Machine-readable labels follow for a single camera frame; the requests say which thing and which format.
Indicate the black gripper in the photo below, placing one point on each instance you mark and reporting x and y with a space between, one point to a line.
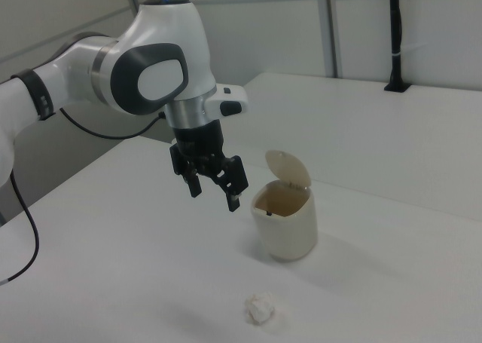
199 139

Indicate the white paper ball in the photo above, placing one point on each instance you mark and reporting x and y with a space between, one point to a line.
259 308

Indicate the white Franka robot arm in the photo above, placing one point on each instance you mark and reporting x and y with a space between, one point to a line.
158 45

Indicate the small cream bin with lid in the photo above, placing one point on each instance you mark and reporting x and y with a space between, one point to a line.
286 233

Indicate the black pole on base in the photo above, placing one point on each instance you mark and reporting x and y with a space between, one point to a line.
395 37

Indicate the grey partition post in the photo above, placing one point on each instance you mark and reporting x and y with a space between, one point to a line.
327 26

